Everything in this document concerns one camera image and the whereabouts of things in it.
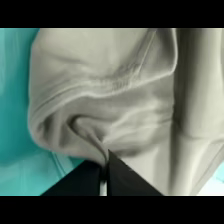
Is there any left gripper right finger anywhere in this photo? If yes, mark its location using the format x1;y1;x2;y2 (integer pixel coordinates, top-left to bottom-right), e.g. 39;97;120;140
106;149;164;197

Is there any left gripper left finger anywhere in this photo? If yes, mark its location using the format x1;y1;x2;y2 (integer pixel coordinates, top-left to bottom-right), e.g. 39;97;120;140
40;159;104;197

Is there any beige T-shirt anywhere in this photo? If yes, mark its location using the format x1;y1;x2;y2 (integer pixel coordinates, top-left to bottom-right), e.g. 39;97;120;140
27;28;224;197

